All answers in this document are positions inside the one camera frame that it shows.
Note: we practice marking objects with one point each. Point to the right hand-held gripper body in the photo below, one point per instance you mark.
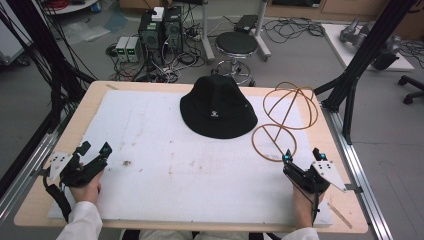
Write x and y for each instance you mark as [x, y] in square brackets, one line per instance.
[311, 176]

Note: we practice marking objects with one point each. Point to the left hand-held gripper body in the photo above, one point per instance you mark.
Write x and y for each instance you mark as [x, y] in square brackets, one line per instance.
[77, 171]

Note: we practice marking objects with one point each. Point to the black bucket hat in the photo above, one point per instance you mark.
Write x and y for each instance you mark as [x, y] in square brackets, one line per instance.
[218, 108]

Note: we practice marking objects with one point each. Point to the person's left hand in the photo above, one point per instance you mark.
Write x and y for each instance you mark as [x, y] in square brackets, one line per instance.
[86, 191]

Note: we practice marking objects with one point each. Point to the person's right hand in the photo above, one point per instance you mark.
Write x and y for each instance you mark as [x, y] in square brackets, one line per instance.
[304, 206]

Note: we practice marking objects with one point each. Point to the white foam mat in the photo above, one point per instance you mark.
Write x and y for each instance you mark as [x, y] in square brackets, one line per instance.
[186, 166]

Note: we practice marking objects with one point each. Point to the white power supply box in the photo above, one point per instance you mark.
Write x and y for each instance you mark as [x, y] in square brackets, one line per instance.
[122, 48]
[133, 49]

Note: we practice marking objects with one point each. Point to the black office chair base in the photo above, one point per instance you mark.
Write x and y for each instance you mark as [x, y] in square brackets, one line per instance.
[410, 89]

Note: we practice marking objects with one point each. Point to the black round stool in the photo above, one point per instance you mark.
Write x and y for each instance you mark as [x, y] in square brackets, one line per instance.
[236, 55]

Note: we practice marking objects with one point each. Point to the person's lap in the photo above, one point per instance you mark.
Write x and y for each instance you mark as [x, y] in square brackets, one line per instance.
[200, 235]

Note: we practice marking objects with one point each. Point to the grey robot on white platform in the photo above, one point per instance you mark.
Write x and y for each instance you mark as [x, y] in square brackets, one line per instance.
[366, 43]

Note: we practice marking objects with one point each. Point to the black computer tower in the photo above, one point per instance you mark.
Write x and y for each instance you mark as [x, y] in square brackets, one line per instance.
[173, 30]
[150, 33]

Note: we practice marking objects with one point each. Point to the white metal table legs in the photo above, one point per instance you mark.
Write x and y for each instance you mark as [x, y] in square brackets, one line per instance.
[233, 30]

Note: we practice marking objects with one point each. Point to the black flat box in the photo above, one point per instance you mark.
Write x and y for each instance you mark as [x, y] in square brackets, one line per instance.
[246, 23]

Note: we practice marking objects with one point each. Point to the aluminium rail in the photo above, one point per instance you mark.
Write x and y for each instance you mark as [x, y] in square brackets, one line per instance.
[23, 173]
[356, 173]

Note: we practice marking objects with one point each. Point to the black metal frame stand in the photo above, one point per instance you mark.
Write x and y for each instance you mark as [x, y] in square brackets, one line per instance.
[40, 50]
[360, 63]

